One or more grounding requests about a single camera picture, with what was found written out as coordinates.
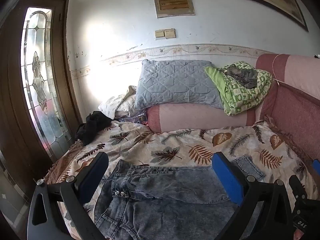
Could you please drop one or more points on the grey quilted pillow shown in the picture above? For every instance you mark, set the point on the grey quilted pillow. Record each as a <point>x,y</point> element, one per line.
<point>175,82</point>

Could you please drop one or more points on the pink fringed bedcover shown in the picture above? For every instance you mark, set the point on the pink fringed bedcover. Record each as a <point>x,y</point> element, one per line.
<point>58,170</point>

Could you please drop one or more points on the green patterned quilt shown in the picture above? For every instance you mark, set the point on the green patterned quilt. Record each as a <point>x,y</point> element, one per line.
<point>240,95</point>

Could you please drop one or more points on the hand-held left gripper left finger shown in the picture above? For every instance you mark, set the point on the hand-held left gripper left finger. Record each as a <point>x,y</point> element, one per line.
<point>96,172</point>

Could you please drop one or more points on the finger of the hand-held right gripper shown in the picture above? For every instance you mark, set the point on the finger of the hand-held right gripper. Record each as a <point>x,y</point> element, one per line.
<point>297,187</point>
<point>316,167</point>

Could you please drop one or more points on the colourful small packet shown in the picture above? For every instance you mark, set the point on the colourful small packet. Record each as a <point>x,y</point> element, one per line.
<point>140,118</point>

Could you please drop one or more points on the black cloth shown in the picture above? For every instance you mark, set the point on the black cloth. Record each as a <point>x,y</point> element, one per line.
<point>93,126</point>

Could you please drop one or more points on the beige light switch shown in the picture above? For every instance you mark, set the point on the beige light switch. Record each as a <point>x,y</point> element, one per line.
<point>165,33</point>

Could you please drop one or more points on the leaf print blanket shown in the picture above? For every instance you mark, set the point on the leaf print blanket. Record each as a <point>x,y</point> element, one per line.
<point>175,140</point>

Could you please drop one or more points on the grey crumpled cloth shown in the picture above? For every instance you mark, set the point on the grey crumpled cloth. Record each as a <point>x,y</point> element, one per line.
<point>243,76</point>

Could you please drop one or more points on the wall electrical panel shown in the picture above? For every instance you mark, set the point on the wall electrical panel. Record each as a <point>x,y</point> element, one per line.
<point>173,4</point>

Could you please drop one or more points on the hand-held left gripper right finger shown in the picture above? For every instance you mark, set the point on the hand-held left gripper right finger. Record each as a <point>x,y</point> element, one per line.
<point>226,177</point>

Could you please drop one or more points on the grey washed denim pants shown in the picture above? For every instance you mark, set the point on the grey washed denim pants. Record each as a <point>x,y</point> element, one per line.
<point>162,195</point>

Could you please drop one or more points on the wooden stained glass door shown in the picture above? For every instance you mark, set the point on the wooden stained glass door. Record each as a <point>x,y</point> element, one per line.
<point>37,80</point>

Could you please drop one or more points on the white floral pillow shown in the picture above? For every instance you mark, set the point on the white floral pillow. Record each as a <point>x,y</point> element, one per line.
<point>117,105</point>

